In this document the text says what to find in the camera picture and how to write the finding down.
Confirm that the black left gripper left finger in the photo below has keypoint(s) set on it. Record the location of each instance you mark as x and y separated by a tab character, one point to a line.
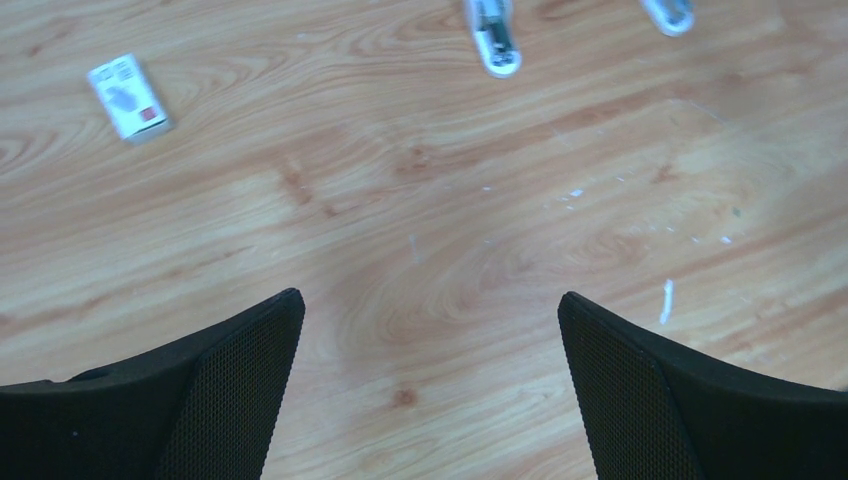
204	406

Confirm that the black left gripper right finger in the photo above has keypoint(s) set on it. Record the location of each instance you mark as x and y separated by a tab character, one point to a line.
656	409

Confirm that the grey white stapler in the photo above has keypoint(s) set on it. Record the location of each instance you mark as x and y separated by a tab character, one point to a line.
490	23

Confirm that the white paper scrap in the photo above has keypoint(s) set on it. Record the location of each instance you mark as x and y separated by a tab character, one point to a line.
668	298

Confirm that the white staple box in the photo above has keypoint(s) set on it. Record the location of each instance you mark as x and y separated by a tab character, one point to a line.
129	99

